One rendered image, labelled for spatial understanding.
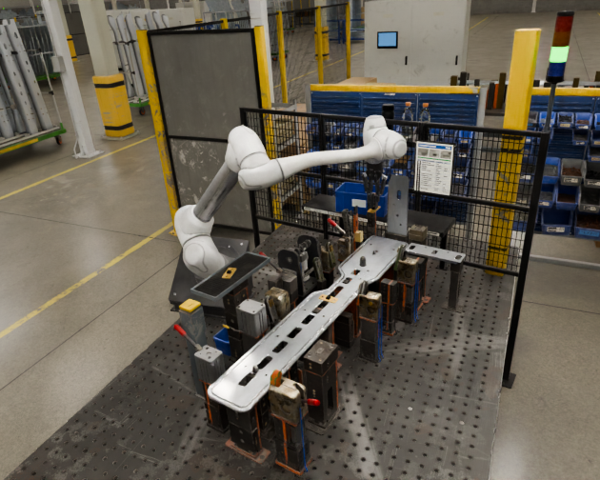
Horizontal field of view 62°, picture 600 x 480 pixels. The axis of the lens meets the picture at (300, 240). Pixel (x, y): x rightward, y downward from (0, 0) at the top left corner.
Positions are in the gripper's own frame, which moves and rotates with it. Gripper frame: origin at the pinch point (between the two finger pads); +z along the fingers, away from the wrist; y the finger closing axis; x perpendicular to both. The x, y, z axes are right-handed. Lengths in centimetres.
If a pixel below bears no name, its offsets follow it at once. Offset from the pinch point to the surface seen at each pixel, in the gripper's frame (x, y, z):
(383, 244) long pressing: 11.6, 0.3, 28.8
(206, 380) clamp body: -109, -17, 33
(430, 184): 54, 10, 8
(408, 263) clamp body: -8.6, 21.9, 24.6
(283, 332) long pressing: -77, -4, 29
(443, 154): 54, 16, -10
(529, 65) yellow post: 57, 52, -56
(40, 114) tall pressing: 277, -758, 74
